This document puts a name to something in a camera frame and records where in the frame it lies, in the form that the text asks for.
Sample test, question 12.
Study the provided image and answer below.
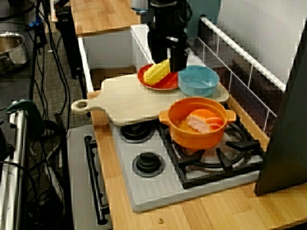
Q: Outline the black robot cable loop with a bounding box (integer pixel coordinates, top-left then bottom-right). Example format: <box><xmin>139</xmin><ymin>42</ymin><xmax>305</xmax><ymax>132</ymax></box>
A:
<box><xmin>182</xmin><ymin>0</ymin><xmax>193</xmax><ymax>23</ymax></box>

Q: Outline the light blue plastic bowl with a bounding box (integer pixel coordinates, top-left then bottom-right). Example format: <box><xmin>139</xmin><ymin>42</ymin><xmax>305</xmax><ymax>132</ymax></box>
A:
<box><xmin>177</xmin><ymin>65</ymin><xmax>220</xmax><ymax>98</ymax></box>

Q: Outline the white toy oven front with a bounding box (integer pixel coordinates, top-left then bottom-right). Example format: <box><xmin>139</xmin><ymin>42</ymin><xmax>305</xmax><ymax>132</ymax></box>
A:
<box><xmin>67</xmin><ymin>124</ymin><xmax>113</xmax><ymax>230</ymax></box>

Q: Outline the black burner grate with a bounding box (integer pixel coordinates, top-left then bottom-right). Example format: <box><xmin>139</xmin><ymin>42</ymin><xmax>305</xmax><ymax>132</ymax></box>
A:
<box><xmin>158</xmin><ymin>117</ymin><xmax>266</xmax><ymax>190</ymax></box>

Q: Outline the blue cable plug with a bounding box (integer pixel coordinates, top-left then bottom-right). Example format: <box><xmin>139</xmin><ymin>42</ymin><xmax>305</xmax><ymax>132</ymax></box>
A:
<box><xmin>28</xmin><ymin>16</ymin><xmax>43</xmax><ymax>28</ymax></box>

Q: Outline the black floor cable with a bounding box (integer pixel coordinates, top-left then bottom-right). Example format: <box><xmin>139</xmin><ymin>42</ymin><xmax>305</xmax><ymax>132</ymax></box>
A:
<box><xmin>35</xmin><ymin>0</ymin><xmax>71</xmax><ymax>118</ymax></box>

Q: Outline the green clamp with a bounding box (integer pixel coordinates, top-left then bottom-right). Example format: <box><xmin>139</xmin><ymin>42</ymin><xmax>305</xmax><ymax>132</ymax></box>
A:
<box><xmin>5</xmin><ymin>99</ymin><xmax>45</xmax><ymax>135</ymax></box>

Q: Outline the red plate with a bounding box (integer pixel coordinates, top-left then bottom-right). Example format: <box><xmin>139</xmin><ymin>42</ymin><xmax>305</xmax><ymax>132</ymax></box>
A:
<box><xmin>137</xmin><ymin>63</ymin><xmax>180</xmax><ymax>92</ymax></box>

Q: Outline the toy salmon sushi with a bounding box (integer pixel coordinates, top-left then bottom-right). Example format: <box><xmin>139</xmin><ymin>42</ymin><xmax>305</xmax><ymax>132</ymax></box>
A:
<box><xmin>186</xmin><ymin>109</ymin><xmax>224</xmax><ymax>134</ymax></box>

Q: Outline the aluminium profile rail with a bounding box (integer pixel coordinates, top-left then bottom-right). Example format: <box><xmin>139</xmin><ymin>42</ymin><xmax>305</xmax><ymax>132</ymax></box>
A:
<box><xmin>0</xmin><ymin>110</ymin><xmax>28</xmax><ymax>230</ymax></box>

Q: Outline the yellow toy corn cob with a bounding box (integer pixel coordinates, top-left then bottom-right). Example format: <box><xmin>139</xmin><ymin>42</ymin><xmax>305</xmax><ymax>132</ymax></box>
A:
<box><xmin>143</xmin><ymin>59</ymin><xmax>172</xmax><ymax>86</ymax></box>

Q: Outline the dark tiled backsplash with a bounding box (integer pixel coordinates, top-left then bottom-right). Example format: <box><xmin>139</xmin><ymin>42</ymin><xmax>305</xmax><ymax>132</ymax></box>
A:
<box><xmin>196</xmin><ymin>35</ymin><xmax>279</xmax><ymax>142</ymax></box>

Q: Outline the wooden cutting board with handle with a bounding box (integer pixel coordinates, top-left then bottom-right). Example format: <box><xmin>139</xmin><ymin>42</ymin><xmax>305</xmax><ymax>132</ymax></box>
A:
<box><xmin>71</xmin><ymin>73</ymin><xmax>230</xmax><ymax>127</ymax></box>

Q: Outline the black oven door handle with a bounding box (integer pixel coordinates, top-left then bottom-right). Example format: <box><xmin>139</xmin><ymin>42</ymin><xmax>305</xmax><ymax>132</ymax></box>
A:
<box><xmin>83</xmin><ymin>135</ymin><xmax>108</xmax><ymax>226</ymax></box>

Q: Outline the teal box appliance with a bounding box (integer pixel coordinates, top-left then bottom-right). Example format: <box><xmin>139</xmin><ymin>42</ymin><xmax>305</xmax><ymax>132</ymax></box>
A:
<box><xmin>187</xmin><ymin>0</ymin><xmax>223</xmax><ymax>40</ymax></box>

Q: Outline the grey toy stove top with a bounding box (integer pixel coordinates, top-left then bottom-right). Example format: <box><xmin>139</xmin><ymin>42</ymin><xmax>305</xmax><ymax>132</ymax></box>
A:
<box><xmin>111</xmin><ymin>119</ymin><xmax>266</xmax><ymax>214</ymax></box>

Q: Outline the orange toy pot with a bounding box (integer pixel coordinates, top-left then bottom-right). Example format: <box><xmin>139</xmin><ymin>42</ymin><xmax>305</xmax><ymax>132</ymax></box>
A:
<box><xmin>158</xmin><ymin>97</ymin><xmax>237</xmax><ymax>150</ymax></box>

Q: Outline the black slanted side panel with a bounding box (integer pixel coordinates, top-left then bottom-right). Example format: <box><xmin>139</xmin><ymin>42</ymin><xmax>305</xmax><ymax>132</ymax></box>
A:
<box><xmin>254</xmin><ymin>23</ymin><xmax>307</xmax><ymax>197</ymax></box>

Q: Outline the white backsplash rail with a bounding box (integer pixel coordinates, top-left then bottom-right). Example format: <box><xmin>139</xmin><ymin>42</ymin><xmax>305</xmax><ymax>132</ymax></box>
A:
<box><xmin>199</xmin><ymin>14</ymin><xmax>287</xmax><ymax>92</ymax></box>

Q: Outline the black stove knob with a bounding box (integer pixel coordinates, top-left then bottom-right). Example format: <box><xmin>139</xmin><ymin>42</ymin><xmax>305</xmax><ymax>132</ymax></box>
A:
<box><xmin>132</xmin><ymin>152</ymin><xmax>166</xmax><ymax>178</ymax></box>
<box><xmin>119</xmin><ymin>124</ymin><xmax>155</xmax><ymax>144</ymax></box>

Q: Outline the steel cooking pot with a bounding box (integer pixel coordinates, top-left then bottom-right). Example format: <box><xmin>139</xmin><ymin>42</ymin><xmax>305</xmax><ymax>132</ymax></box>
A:
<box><xmin>0</xmin><ymin>32</ymin><xmax>28</xmax><ymax>74</ymax></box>

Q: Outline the white toy sink unit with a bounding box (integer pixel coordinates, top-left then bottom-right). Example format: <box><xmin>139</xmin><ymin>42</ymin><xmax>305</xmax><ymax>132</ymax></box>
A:
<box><xmin>78</xmin><ymin>23</ymin><xmax>209</xmax><ymax>94</ymax></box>

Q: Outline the black upright bar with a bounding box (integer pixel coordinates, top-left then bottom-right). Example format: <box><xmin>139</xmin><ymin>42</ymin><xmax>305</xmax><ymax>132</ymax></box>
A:
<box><xmin>55</xmin><ymin>7</ymin><xmax>84</xmax><ymax>80</ymax></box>

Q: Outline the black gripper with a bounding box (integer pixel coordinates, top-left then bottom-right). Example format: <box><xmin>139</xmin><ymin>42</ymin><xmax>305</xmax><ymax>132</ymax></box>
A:
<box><xmin>146</xmin><ymin>22</ymin><xmax>190</xmax><ymax>73</ymax></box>

